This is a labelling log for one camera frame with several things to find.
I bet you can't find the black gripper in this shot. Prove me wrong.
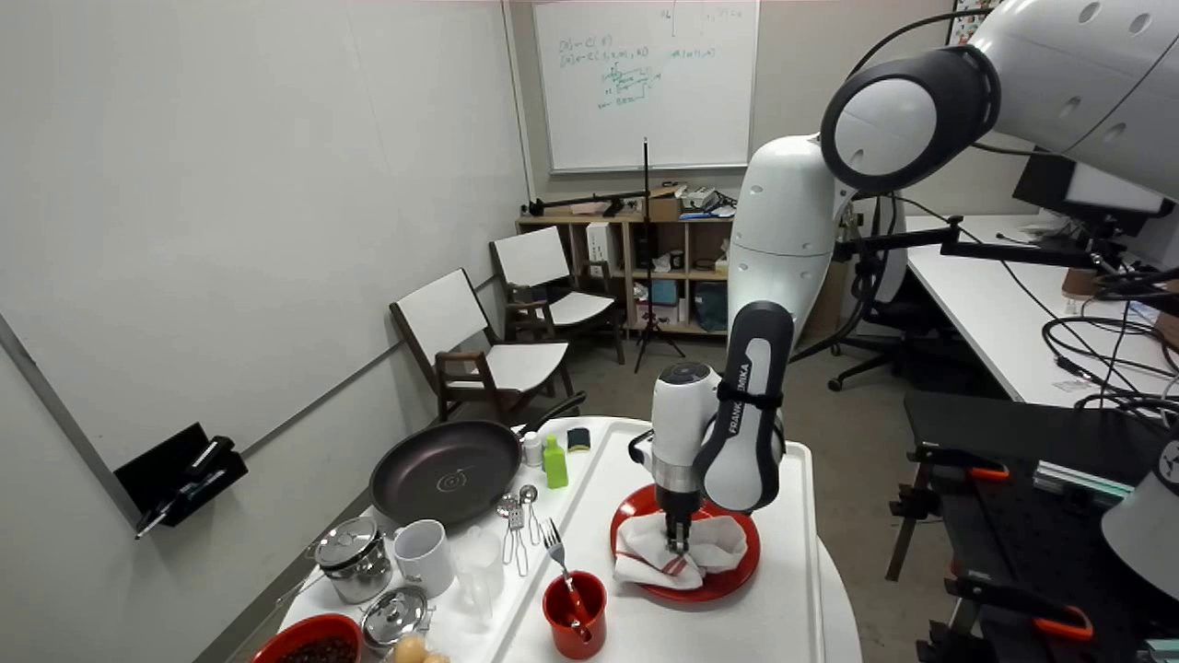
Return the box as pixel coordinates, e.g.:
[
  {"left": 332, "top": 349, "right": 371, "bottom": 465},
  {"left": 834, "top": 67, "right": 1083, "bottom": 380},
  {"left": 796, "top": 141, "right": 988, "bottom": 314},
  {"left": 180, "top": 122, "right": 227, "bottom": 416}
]
[{"left": 658, "top": 481, "right": 708, "bottom": 561}]

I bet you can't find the white towel with red stripes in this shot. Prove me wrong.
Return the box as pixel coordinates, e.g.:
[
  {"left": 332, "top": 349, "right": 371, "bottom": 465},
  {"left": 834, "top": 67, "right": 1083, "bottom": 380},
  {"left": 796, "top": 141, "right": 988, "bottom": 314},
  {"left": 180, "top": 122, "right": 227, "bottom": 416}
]
[{"left": 612, "top": 508, "right": 751, "bottom": 597}]

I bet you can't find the red enamel cup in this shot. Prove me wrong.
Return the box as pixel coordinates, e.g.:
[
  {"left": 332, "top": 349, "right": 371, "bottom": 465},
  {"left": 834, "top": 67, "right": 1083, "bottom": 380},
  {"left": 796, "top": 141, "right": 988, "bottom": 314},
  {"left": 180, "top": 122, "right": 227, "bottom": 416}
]
[{"left": 537, "top": 567, "right": 612, "bottom": 663}]

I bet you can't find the red round plate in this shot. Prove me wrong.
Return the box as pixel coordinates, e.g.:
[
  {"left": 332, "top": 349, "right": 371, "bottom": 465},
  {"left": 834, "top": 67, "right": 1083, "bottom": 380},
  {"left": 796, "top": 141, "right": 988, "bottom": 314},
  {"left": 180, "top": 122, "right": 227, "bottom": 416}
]
[{"left": 610, "top": 478, "right": 768, "bottom": 608}]

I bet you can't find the small metal spoon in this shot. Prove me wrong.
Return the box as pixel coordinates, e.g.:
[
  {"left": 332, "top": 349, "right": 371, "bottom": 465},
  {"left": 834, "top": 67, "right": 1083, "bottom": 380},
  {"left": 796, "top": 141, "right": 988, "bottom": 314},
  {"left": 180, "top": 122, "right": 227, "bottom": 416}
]
[{"left": 537, "top": 514, "right": 577, "bottom": 583}]

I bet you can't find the white plastic tray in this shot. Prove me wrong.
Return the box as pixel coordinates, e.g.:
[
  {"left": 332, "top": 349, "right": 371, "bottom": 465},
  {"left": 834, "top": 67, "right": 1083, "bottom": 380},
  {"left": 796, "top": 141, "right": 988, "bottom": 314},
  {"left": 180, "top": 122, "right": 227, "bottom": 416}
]
[{"left": 495, "top": 416, "right": 826, "bottom": 663}]

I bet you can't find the bottle with green cap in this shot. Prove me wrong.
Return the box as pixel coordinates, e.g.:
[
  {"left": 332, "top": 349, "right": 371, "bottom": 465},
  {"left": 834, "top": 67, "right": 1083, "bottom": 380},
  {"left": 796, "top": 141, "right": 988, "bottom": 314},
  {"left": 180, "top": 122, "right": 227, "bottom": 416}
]
[{"left": 537, "top": 429, "right": 577, "bottom": 493}]

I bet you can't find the metal measuring spoon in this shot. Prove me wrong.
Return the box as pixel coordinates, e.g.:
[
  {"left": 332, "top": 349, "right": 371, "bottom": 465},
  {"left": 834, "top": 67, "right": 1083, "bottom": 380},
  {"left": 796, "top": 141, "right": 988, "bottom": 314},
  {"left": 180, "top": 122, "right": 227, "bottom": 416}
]
[{"left": 495, "top": 478, "right": 545, "bottom": 583}]

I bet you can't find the black frying pan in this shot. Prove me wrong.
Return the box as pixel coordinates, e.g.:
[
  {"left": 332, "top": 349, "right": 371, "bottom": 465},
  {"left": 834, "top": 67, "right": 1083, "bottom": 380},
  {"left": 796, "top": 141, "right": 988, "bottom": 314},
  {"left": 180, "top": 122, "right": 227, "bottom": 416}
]
[{"left": 370, "top": 387, "right": 591, "bottom": 538}]

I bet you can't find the white mug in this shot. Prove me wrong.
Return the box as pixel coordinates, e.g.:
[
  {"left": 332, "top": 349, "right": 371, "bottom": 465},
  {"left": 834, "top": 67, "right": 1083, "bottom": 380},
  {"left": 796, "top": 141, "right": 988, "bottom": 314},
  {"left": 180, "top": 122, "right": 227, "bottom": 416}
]
[{"left": 391, "top": 514, "right": 462, "bottom": 601}]

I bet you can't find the tan bread roll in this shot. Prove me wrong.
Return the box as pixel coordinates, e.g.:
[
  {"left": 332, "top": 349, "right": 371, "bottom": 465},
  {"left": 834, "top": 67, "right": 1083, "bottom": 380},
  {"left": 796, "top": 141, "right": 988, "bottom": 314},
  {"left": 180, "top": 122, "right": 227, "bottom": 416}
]
[{"left": 386, "top": 631, "right": 455, "bottom": 663}]

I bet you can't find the small metal lidded container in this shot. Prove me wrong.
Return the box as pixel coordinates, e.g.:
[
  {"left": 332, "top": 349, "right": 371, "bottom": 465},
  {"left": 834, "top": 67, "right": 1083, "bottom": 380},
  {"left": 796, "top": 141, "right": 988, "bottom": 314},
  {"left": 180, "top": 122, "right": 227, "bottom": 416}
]
[{"left": 360, "top": 583, "right": 434, "bottom": 654}]

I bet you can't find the white folding chair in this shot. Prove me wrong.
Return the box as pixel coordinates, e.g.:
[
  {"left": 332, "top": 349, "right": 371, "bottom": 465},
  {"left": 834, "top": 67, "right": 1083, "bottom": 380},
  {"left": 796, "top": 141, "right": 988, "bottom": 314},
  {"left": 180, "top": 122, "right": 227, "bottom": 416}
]
[
  {"left": 386, "top": 266, "right": 577, "bottom": 422},
  {"left": 487, "top": 219, "right": 627, "bottom": 363}
]

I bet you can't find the black tripod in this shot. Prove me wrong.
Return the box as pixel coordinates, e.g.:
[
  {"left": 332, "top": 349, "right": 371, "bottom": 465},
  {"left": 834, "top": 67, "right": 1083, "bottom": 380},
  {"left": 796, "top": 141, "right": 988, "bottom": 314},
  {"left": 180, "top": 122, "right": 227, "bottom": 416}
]
[{"left": 627, "top": 136, "right": 694, "bottom": 374}]

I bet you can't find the wooden shelf table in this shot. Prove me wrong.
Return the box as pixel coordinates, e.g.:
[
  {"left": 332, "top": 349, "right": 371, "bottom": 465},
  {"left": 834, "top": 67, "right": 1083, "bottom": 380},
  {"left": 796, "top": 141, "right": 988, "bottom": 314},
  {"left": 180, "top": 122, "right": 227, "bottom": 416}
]
[{"left": 514, "top": 198, "right": 750, "bottom": 346}]

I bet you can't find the cardboard box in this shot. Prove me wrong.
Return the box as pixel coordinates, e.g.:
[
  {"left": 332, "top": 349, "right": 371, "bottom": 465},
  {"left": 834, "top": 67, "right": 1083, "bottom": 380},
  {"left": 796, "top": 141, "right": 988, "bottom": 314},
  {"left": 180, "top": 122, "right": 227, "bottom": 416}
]
[{"left": 647, "top": 181, "right": 694, "bottom": 224}]

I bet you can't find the black work table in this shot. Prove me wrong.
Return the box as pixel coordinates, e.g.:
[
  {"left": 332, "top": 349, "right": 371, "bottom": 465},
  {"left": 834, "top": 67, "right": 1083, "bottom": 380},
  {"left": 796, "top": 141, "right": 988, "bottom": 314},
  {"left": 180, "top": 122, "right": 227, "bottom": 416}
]
[{"left": 881, "top": 387, "right": 1179, "bottom": 663}]

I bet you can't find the red bowl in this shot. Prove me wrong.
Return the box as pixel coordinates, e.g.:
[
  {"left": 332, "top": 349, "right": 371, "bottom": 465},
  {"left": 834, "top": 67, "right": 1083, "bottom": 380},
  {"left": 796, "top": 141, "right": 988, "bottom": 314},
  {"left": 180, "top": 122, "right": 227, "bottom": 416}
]
[{"left": 251, "top": 610, "right": 370, "bottom": 663}]

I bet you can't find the white teal bar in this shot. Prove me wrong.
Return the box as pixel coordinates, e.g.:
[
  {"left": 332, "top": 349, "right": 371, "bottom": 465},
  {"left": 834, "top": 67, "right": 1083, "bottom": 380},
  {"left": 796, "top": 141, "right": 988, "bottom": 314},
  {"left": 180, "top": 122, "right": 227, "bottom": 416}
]
[{"left": 1028, "top": 456, "right": 1138, "bottom": 508}]

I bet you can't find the black boom bar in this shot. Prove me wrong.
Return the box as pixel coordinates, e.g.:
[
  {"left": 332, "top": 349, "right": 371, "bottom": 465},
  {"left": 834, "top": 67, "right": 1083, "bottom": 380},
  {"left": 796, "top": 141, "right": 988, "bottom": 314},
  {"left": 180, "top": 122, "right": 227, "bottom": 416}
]
[{"left": 828, "top": 217, "right": 1116, "bottom": 273}]

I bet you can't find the white cone shade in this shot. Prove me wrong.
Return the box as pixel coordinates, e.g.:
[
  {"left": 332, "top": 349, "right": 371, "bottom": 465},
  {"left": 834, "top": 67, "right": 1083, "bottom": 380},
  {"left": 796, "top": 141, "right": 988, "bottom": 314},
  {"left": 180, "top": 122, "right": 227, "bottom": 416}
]
[{"left": 1097, "top": 438, "right": 1179, "bottom": 605}]

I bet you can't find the orange handled clamp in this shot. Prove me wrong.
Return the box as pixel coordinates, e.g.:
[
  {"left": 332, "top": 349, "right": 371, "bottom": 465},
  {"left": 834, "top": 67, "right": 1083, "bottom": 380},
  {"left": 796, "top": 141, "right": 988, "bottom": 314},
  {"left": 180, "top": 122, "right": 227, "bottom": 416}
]
[
  {"left": 906, "top": 438, "right": 1017, "bottom": 488},
  {"left": 943, "top": 567, "right": 1097, "bottom": 648}
]

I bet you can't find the grey wall rail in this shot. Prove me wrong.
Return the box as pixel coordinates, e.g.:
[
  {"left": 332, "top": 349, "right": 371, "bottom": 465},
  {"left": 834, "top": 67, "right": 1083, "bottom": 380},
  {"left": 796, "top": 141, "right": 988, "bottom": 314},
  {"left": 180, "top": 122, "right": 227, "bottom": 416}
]
[{"left": 235, "top": 337, "right": 412, "bottom": 459}]

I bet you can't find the wall whiteboard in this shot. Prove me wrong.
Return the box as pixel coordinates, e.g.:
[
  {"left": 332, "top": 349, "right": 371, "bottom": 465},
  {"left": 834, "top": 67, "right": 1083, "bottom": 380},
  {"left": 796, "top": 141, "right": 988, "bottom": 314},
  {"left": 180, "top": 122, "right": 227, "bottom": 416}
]
[{"left": 530, "top": 0, "right": 768, "bottom": 176}]

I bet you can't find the black wall marker tray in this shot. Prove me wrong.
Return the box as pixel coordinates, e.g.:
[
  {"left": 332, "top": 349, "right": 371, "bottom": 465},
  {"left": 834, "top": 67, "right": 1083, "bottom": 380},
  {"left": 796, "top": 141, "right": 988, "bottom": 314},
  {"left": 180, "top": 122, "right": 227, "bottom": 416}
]
[{"left": 111, "top": 418, "right": 254, "bottom": 543}]

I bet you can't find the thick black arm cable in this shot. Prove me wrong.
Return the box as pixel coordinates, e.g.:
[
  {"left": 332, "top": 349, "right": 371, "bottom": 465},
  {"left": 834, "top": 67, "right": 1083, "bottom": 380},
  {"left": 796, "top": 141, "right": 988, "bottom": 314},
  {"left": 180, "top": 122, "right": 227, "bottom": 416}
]
[{"left": 844, "top": 4, "right": 990, "bottom": 84}]

